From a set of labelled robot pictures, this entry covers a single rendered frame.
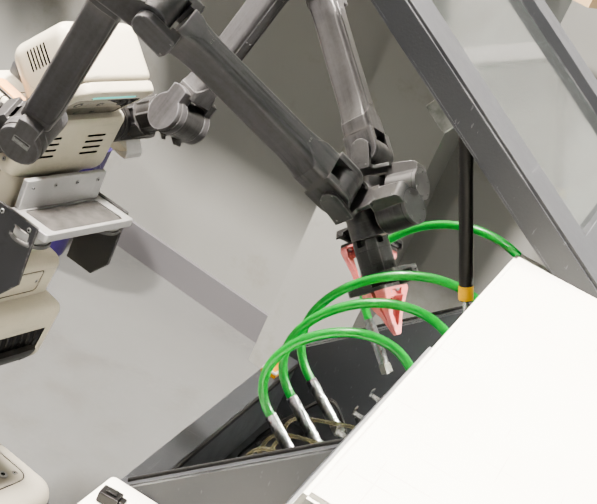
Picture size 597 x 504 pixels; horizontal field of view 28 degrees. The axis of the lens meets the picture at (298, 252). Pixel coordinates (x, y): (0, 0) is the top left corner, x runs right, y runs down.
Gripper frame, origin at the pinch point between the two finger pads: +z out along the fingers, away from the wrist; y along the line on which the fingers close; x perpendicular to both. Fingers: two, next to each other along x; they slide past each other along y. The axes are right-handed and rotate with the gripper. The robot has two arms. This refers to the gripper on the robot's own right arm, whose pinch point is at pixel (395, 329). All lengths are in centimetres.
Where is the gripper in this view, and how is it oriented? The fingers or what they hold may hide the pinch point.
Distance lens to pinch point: 190.1
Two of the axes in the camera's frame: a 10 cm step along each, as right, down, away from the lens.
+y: 7.5, -2.7, -6.1
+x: 6.0, -1.0, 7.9
